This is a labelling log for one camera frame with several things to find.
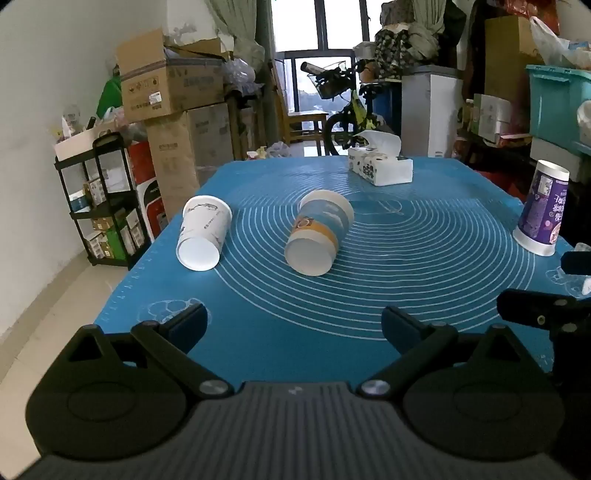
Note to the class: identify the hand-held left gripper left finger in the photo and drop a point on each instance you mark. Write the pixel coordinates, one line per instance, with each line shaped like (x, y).
(187, 325)

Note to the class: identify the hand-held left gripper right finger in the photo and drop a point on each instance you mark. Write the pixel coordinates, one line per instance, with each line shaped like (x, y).
(398, 326)

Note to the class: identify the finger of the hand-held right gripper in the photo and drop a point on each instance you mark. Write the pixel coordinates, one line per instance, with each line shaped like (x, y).
(577, 264)
(540, 309)

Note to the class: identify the purple paper cup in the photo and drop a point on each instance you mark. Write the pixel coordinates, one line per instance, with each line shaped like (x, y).
(542, 207)

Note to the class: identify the white paper cup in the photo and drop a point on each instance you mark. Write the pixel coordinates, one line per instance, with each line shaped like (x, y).
(203, 230)

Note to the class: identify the blue and orange paper cup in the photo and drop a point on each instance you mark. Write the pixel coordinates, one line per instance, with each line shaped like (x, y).
(318, 230)

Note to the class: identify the blue silicone mat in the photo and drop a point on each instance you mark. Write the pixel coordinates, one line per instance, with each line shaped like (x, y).
(406, 258)

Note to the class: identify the red and white appliance box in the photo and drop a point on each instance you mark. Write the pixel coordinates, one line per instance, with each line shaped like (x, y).
(145, 194)

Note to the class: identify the teal storage bin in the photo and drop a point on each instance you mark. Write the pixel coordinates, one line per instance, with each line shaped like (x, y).
(556, 106)

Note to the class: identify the white tissue pack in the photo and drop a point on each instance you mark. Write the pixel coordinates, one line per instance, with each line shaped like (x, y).
(381, 168)

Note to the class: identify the black shelf rack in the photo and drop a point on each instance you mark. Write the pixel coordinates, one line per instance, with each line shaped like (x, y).
(113, 175)

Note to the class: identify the white carton box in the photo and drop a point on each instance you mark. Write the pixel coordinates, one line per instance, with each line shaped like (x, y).
(491, 115)

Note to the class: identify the tall cardboard box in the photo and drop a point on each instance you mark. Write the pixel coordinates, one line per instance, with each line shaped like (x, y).
(194, 152)

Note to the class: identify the white cabinet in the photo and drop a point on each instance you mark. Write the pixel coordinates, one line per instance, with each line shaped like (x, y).
(429, 115)

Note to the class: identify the white tray box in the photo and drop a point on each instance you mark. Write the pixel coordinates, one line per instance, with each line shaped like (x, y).
(76, 143)

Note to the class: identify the brown cardboard box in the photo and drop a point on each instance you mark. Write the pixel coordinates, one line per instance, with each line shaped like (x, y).
(508, 60)

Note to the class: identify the white plastic bag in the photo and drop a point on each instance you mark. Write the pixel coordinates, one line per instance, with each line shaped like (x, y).
(549, 44)

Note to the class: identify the black and yellow bicycle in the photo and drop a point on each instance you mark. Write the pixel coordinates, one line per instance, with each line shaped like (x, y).
(353, 108)

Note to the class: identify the wooden chair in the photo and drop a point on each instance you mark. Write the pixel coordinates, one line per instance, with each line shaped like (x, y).
(302, 122)

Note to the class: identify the open cardboard box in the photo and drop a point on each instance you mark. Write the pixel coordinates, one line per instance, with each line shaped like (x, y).
(171, 87)

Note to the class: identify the green bag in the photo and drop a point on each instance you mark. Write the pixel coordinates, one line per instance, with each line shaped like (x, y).
(108, 99)

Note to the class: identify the floral cloth bag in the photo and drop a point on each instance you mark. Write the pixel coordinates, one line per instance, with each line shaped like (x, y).
(391, 53)

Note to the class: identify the green curtain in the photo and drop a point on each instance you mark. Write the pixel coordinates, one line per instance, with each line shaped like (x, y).
(231, 27)

